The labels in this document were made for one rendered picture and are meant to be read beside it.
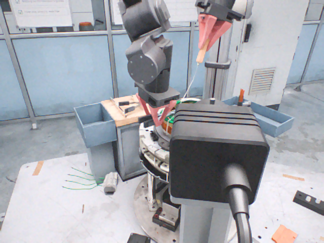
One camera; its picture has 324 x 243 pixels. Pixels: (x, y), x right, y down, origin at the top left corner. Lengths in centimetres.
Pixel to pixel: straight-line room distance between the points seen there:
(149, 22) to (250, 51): 251
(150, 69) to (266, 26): 261
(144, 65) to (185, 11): 258
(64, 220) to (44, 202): 13
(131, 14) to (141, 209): 62
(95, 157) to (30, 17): 209
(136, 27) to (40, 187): 77
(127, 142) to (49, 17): 208
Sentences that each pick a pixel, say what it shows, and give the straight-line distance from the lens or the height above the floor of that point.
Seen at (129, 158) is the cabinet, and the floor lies 88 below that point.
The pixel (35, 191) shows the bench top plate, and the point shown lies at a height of 78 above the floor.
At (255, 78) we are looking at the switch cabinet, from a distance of 309.
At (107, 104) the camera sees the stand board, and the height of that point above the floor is 106.
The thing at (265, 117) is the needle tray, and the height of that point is 102.
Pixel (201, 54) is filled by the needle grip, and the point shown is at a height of 131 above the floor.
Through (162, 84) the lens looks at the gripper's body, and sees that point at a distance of 51.
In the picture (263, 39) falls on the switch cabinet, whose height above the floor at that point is 97.
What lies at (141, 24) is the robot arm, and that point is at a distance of 48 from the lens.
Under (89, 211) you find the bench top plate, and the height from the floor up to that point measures 78.
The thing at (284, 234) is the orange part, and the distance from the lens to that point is 87.
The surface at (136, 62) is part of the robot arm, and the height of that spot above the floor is 134.
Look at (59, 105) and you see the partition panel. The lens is 305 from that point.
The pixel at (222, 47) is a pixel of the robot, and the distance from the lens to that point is 108.
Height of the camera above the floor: 145
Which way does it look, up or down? 30 degrees down
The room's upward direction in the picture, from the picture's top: straight up
